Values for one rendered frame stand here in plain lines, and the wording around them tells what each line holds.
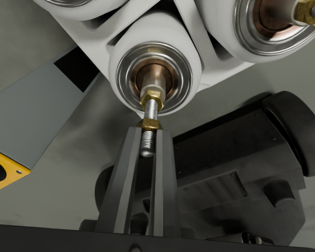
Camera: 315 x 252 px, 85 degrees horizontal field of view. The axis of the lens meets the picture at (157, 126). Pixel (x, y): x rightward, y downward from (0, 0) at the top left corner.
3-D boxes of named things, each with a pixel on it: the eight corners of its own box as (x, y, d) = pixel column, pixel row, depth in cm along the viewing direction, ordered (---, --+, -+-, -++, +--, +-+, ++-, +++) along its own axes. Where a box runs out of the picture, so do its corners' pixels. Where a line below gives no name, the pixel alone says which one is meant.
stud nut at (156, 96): (165, 106, 15) (165, 111, 14) (147, 111, 15) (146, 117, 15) (157, 86, 14) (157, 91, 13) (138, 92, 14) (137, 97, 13)
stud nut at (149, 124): (166, 135, 12) (166, 144, 11) (143, 141, 12) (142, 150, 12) (156, 113, 11) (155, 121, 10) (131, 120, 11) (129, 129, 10)
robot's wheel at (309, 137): (287, 128, 52) (339, 188, 37) (269, 135, 54) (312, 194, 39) (274, 75, 42) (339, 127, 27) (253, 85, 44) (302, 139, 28)
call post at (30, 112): (109, 63, 41) (33, 171, 17) (89, 78, 44) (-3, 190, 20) (87, 35, 38) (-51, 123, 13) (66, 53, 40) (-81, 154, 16)
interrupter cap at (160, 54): (166, 121, 21) (166, 125, 20) (106, 91, 18) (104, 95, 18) (208, 68, 16) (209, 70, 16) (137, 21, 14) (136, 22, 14)
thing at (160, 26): (166, 74, 35) (168, 131, 21) (123, 48, 32) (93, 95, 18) (196, 28, 30) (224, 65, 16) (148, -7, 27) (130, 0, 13)
